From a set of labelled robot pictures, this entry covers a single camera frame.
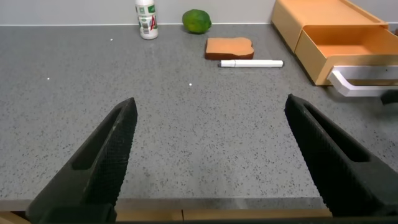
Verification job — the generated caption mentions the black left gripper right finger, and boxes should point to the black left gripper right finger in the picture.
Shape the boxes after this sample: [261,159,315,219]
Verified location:
[284,93,398,218]

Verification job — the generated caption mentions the yellow drawer cabinet case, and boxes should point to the yellow drawer cabinet case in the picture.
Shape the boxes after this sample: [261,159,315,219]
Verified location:
[271,0,389,54]

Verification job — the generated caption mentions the brown toast slice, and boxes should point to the brown toast slice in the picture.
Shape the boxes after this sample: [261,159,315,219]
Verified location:
[205,37,255,61]

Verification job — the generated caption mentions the yellow drawer with white handle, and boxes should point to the yellow drawer with white handle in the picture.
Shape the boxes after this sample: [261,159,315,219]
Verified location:
[294,24,398,98]

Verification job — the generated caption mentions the white milk bottle green label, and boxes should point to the white milk bottle green label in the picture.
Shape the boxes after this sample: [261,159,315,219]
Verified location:
[134,0,159,40]

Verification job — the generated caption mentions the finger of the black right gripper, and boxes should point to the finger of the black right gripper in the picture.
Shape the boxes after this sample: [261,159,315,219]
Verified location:
[381,90,398,106]

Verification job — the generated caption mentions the white marker pen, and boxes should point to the white marker pen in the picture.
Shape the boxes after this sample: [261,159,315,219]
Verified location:
[218,59,285,68]

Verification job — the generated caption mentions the green lime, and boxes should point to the green lime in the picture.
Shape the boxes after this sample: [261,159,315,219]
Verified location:
[182,9,213,35]

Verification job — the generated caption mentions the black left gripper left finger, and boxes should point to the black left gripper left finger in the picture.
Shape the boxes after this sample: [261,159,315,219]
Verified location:
[26,97,139,223]

